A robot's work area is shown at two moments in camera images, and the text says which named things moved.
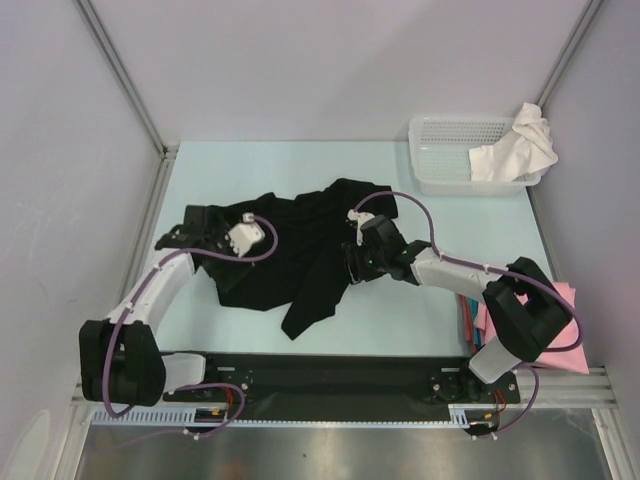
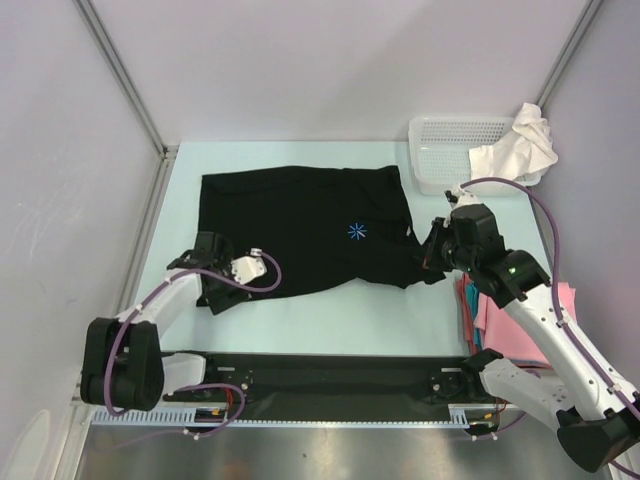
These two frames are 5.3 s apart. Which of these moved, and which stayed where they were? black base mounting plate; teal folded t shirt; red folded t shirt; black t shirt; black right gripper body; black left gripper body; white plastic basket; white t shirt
Moved: black left gripper body; black right gripper body; black t shirt
Stayed: white plastic basket; black base mounting plate; white t shirt; red folded t shirt; teal folded t shirt
